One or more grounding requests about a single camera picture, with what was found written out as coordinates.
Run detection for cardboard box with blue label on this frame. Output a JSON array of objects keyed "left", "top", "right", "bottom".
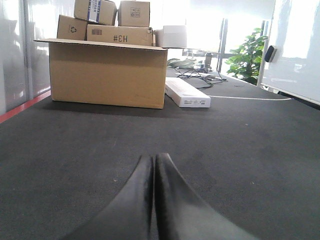
[{"left": 74, "top": 0, "right": 118, "bottom": 26}]

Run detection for white floor cable strip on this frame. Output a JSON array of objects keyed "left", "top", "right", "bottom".
[{"left": 209, "top": 95, "right": 293, "bottom": 101}]

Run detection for whiteboard with metal frame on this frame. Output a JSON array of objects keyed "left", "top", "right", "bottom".
[{"left": 261, "top": 0, "right": 320, "bottom": 104}]

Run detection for green potted plant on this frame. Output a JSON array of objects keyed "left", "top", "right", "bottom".
[{"left": 225, "top": 28, "right": 268, "bottom": 85}]

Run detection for cardboard box with recycle mark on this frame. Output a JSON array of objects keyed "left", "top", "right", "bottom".
[{"left": 56, "top": 14, "right": 88, "bottom": 41}]

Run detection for black whiteboard eraser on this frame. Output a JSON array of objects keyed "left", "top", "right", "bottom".
[{"left": 264, "top": 45, "right": 277, "bottom": 63}]

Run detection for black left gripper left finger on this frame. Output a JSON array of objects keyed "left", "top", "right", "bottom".
[{"left": 63, "top": 155, "right": 153, "bottom": 240}]

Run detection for long white flat box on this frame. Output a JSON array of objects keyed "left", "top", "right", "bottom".
[{"left": 165, "top": 77, "right": 211, "bottom": 108}]

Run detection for large open cardboard box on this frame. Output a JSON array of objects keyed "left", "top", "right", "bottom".
[{"left": 42, "top": 38, "right": 168, "bottom": 109}]

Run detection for black cables on floor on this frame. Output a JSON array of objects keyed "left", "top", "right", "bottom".
[{"left": 174, "top": 67, "right": 228, "bottom": 90}]

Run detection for white box behind cartons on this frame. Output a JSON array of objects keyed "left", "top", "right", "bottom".
[{"left": 154, "top": 25, "right": 187, "bottom": 49}]

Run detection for small upright cardboard box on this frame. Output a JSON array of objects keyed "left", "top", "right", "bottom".
[{"left": 118, "top": 0, "right": 151, "bottom": 28}]

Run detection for cardboard box marked H3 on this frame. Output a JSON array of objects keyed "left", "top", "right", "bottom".
[{"left": 86, "top": 24, "right": 155, "bottom": 46}]

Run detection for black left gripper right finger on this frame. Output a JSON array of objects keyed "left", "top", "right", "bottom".
[{"left": 154, "top": 153, "right": 256, "bottom": 240}]

